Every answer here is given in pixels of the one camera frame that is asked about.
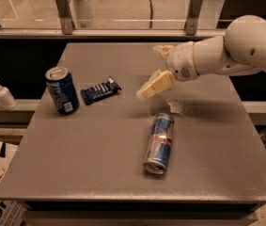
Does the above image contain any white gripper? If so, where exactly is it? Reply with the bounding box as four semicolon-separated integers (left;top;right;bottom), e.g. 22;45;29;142
136;41;198;100

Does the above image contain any dark blue rxbar wrapper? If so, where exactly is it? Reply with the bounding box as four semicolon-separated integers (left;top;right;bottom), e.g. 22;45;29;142
81;76;121;105

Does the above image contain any blue pepsi can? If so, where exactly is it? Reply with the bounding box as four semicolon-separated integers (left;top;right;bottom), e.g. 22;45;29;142
45;66;80;115

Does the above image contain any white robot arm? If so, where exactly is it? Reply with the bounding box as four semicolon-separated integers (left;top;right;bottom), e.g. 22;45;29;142
136;15;266;99

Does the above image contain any red bull can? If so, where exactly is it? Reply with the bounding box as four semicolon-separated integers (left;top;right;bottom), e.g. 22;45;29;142
144;113;174;175

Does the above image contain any white pump dispenser bottle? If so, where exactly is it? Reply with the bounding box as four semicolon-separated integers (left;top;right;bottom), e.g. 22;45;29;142
0;84;17;110

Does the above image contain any metal railing bracket right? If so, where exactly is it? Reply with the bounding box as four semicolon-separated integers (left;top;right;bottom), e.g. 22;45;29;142
185;0;203;36

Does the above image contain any metal railing bracket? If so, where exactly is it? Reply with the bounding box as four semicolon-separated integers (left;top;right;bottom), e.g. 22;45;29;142
55;0;75;35
185;0;203;36

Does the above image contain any metal railing bracket left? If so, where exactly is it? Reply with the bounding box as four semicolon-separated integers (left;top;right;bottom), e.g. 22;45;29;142
55;0;75;35

